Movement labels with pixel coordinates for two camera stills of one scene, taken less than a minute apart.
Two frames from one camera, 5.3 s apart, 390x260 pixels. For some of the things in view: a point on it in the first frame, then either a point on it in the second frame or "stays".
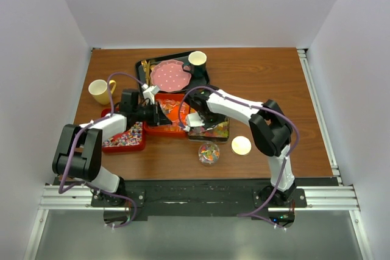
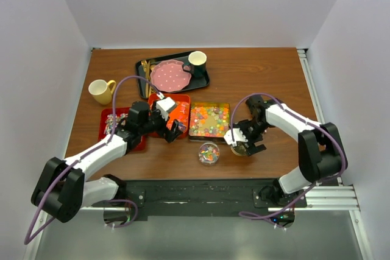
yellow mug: [99, 90] stays
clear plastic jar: [208, 153] stays
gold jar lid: [241, 145] stays
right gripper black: [221, 118] -> [250, 146]
